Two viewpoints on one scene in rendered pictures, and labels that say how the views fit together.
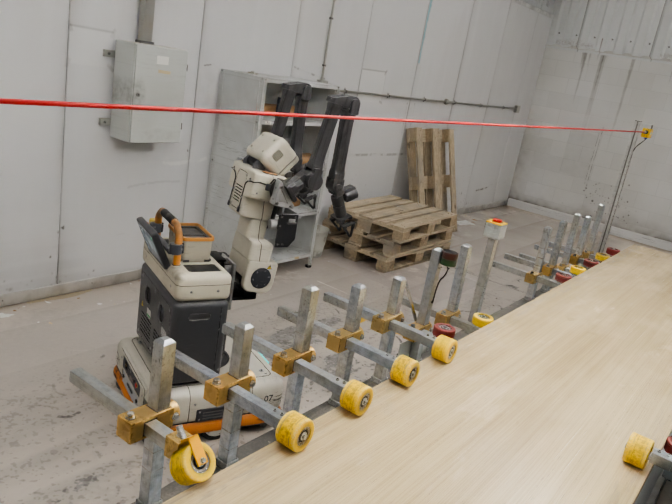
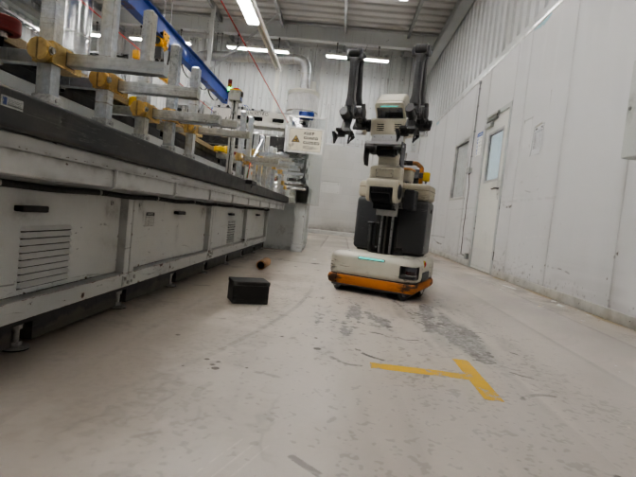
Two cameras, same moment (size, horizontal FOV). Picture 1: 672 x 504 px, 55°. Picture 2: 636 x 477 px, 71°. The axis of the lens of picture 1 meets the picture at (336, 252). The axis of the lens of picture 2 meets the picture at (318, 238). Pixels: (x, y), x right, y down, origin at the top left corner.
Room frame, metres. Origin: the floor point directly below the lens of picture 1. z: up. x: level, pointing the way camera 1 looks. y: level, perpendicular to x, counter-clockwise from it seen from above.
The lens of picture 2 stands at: (5.43, -1.63, 0.51)
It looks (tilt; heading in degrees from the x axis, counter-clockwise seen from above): 3 degrees down; 148
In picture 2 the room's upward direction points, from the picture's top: 6 degrees clockwise
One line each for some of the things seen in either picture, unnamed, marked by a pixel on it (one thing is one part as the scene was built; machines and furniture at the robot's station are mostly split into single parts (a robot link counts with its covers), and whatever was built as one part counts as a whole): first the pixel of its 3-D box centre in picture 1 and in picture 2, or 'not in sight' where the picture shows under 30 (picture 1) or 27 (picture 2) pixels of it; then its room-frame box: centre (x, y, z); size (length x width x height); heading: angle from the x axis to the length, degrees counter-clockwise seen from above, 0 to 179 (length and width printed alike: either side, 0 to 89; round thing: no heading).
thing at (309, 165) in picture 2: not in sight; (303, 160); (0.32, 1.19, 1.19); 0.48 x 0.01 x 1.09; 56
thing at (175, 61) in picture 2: (552, 261); (171, 105); (3.55, -1.21, 0.88); 0.04 x 0.04 x 0.48; 56
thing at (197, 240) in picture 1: (189, 241); (398, 175); (2.80, 0.66, 0.87); 0.23 x 0.15 x 0.11; 34
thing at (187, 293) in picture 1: (188, 299); (393, 212); (2.81, 0.64, 0.59); 0.55 x 0.34 x 0.83; 34
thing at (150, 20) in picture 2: (567, 252); (145, 81); (3.76, -1.35, 0.90); 0.04 x 0.04 x 0.48; 56
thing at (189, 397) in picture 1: (197, 378); (383, 269); (2.86, 0.57, 0.16); 0.67 x 0.64 x 0.25; 124
